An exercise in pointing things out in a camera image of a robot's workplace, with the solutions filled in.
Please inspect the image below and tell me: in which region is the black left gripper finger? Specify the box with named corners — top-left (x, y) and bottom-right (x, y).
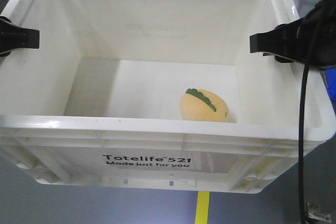
top-left (1, 16), bottom-right (40, 57)

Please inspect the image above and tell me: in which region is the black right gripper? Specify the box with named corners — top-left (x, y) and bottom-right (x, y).
top-left (249, 0), bottom-right (335, 70)

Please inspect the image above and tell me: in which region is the yellow plush ball green crest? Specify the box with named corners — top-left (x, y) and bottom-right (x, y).
top-left (180, 88), bottom-right (229, 122)

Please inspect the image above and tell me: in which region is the white plastic tote box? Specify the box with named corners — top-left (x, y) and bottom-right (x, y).
top-left (0, 0), bottom-right (336, 195)

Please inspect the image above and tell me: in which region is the yellow floor tape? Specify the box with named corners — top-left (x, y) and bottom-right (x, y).
top-left (195, 191), bottom-right (210, 224)

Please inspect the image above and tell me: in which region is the black hanging cable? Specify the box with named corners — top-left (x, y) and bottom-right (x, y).
top-left (298, 0), bottom-right (336, 224)

